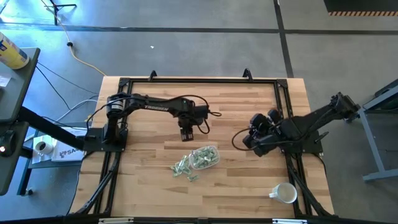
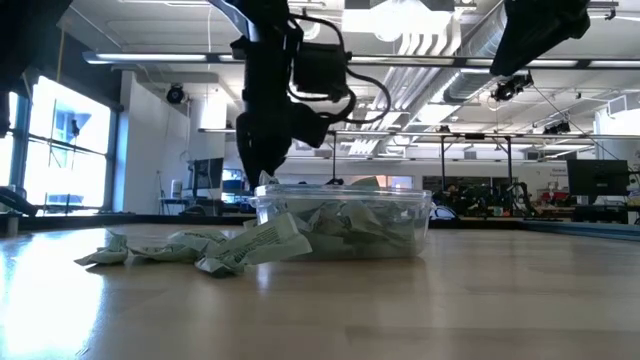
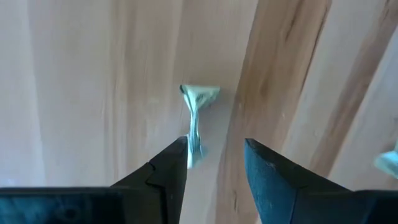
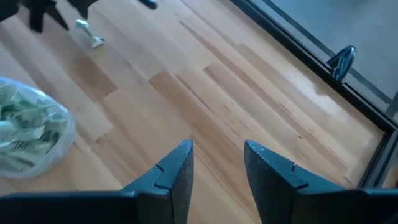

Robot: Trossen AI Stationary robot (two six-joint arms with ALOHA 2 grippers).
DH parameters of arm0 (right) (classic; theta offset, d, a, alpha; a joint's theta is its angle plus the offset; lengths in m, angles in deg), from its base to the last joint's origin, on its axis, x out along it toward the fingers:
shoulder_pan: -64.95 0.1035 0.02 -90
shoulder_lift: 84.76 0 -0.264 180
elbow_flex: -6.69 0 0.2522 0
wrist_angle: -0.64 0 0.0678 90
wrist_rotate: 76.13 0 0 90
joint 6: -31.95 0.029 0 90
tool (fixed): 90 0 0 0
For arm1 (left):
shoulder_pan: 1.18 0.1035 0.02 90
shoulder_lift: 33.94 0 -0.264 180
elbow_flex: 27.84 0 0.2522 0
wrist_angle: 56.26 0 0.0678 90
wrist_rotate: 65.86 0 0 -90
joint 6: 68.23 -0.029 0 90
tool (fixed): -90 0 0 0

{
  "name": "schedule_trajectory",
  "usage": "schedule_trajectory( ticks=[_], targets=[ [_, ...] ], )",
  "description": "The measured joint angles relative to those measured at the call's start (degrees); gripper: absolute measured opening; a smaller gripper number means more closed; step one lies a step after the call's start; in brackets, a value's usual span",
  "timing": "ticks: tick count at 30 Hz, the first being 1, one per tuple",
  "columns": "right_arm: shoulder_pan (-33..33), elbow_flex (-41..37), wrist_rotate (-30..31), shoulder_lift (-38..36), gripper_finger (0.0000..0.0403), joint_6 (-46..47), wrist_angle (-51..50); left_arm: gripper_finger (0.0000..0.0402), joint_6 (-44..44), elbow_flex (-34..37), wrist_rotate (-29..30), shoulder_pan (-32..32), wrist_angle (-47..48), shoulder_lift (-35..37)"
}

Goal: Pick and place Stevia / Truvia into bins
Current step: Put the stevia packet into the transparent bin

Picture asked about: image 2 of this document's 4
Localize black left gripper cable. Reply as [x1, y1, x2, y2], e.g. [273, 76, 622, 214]
[287, 12, 392, 125]

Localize grey cylinder post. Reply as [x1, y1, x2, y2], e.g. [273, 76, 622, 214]
[0, 212, 21, 239]

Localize small black computer monitor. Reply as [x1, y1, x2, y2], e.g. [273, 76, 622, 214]
[192, 157, 225, 191]

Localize black round ceiling spotlight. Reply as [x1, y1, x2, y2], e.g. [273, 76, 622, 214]
[165, 83, 186, 105]

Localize black metal gantry stand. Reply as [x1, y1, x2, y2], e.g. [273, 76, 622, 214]
[439, 132, 514, 206]

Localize large bright window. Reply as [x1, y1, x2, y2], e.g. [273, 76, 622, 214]
[22, 74, 114, 214]

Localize long ceiling light strip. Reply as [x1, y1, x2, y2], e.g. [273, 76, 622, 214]
[82, 49, 640, 70]

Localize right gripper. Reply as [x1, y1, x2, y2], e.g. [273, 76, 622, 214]
[490, 0, 592, 76]

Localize black ceiling spotlight cluster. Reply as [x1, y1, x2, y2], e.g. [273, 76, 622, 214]
[489, 72, 535, 104]

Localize wide black computer monitor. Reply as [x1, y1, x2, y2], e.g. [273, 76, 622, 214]
[566, 158, 631, 197]

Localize white ceiling light panel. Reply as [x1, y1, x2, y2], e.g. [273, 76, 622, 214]
[342, 0, 464, 44]

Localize narrow bright window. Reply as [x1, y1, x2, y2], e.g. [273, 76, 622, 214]
[0, 92, 19, 201]

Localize black slanted bar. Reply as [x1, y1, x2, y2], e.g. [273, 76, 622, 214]
[0, 185, 39, 217]

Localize silver ventilation duct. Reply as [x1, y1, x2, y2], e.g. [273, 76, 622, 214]
[442, 0, 566, 104]

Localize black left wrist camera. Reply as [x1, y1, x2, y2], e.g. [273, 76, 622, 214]
[292, 42, 351, 101]

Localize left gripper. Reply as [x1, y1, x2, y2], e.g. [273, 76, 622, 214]
[230, 0, 331, 187]

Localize clear plastic container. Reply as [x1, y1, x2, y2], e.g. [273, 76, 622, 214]
[249, 183, 434, 261]

